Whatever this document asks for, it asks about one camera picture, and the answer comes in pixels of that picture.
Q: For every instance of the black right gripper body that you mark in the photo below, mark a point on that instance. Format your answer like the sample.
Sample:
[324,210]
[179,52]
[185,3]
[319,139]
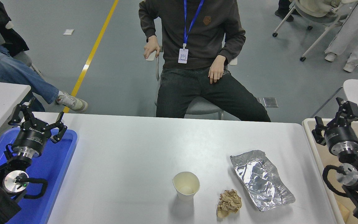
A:
[340,135]

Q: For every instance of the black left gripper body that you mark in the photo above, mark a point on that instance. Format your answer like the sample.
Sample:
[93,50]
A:
[31,138]

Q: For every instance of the silver foil tray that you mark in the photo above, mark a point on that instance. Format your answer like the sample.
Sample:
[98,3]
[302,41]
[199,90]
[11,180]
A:
[259,180]

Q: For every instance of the tan paper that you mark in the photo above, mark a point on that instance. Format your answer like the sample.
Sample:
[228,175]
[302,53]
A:
[228,203]

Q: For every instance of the white paper cup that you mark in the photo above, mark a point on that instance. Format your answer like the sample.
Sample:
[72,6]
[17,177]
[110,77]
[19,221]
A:
[185,186]

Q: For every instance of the person's left hand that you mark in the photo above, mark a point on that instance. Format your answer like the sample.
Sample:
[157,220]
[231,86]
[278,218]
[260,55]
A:
[217,68]

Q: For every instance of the person's right hand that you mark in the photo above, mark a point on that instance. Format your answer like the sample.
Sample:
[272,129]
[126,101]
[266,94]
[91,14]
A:
[151,45]

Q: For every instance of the large pale bin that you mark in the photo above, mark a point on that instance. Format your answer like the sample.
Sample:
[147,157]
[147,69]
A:
[320,157]

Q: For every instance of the blue plastic tray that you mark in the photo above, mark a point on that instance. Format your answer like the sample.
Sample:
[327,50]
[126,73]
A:
[57,174]

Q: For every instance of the metal floor plate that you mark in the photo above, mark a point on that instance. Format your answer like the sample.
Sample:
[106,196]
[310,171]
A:
[270,102]

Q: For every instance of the tan cardboard scrap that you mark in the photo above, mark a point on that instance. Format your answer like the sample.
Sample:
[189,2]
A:
[341,214]

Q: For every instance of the white paper scrap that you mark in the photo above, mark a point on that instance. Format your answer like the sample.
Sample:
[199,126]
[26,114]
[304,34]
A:
[68,31]

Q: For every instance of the white rolling chair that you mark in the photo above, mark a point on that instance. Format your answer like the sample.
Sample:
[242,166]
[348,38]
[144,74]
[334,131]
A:
[317,20]

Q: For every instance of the grey chair with white armrests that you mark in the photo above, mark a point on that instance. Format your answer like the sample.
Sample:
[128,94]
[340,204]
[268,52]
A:
[202,107]

